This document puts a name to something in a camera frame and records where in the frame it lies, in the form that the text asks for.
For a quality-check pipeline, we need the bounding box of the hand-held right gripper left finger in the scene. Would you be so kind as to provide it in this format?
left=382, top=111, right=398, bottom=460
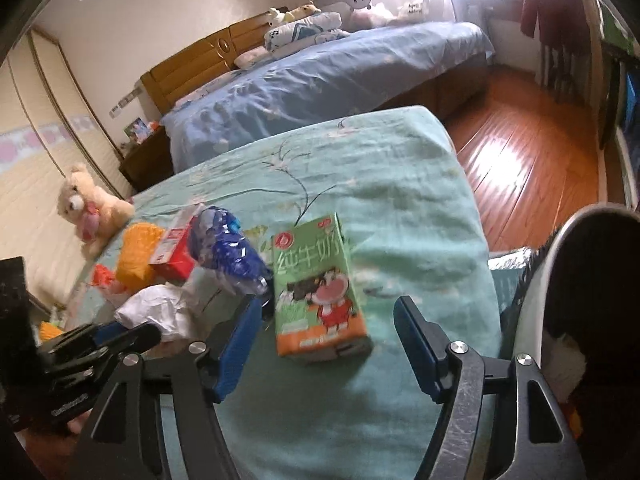
left=70, top=294, right=268, bottom=480

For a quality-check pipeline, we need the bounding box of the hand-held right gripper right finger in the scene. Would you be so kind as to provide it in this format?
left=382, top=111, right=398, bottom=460
left=392, top=295, right=588, bottom=480

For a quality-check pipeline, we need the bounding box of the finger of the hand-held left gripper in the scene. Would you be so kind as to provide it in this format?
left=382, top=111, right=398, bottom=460
left=49, top=323, right=162, bottom=382
left=39, top=323, right=129, bottom=362

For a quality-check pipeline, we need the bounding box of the white tissue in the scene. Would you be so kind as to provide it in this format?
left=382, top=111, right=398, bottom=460
left=114, top=280, right=201, bottom=343

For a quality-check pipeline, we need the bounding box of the orange red wrapper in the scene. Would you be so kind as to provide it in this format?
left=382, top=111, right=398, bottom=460
left=92, top=263, right=126, bottom=296

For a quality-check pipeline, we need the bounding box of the orange foam fruit net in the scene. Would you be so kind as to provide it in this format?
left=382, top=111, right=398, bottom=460
left=115, top=222, right=166, bottom=286

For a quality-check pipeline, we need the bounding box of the red white snack packet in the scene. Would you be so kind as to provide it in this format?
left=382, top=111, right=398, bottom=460
left=148, top=203, right=207, bottom=281

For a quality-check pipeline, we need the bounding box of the blue white dotted wrapper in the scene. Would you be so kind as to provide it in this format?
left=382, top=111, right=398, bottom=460
left=192, top=205, right=276, bottom=297

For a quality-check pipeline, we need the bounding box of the green milk carton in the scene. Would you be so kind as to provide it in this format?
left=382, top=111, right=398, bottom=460
left=271, top=211, right=373, bottom=361

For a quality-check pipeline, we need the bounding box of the black bin with white rim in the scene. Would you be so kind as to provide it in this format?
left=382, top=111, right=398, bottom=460
left=497, top=202, right=640, bottom=480

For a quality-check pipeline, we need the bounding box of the cream teddy bear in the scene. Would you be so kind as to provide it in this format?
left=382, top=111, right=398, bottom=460
left=56, top=162, right=136, bottom=258

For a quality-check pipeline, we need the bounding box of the teal floral blanket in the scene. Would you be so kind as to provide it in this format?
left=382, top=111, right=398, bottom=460
left=50, top=105, right=506, bottom=480

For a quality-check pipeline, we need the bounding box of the cream sliding wardrobe door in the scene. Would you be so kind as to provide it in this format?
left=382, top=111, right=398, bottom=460
left=0, top=30, right=131, bottom=306

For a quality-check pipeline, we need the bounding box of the wooden nightstand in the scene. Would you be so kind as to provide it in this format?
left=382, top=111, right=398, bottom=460
left=119, top=127, right=173, bottom=193

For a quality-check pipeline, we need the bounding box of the flat printed pillow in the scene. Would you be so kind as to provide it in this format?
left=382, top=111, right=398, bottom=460
left=175, top=85, right=226, bottom=108

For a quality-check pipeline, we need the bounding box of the bed with blue sheet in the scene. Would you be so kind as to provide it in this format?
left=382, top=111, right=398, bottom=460
left=162, top=21, right=496, bottom=176

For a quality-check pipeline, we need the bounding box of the wooden headboard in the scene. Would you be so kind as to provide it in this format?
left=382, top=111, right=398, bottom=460
left=140, top=7, right=291, bottom=116

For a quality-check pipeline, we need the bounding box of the small pink pillow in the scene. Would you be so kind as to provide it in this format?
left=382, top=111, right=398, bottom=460
left=234, top=47, right=268, bottom=71

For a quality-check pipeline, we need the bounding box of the dark glossy cabinet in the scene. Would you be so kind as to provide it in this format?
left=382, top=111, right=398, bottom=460
left=595, top=40, right=640, bottom=211

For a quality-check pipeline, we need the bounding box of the coat rack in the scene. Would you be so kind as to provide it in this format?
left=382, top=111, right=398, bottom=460
left=540, top=40, right=576, bottom=106

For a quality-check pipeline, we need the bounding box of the white stuffed cushion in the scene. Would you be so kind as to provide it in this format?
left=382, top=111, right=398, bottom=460
left=350, top=2, right=401, bottom=28

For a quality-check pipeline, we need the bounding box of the folded blue white quilt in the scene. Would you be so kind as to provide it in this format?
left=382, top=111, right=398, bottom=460
left=264, top=10, right=343, bottom=53

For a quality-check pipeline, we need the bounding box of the yellow plush toy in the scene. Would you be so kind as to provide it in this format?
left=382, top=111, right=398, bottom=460
left=285, top=2, right=321, bottom=21

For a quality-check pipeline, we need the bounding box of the dark red coat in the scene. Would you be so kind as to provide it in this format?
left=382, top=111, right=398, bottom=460
left=520, top=0, right=566, bottom=46

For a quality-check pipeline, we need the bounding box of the photo frame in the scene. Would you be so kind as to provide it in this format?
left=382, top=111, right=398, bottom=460
left=124, top=117, right=151, bottom=143

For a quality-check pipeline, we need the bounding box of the wall switch panel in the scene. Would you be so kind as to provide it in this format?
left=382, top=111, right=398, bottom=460
left=109, top=89, right=143, bottom=118

